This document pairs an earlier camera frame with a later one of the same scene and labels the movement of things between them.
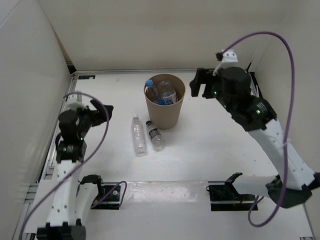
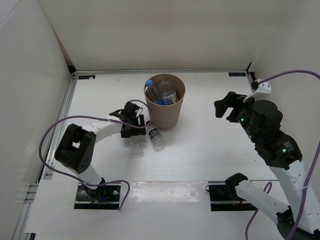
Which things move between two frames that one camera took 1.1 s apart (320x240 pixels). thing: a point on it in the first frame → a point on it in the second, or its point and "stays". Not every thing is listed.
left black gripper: (101, 114) → (126, 134)
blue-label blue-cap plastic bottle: (152, 93) stays
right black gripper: (204, 76) → (231, 98)
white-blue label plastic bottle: (167, 93) stays
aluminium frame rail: (83, 72) stays
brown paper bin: (166, 116) stays
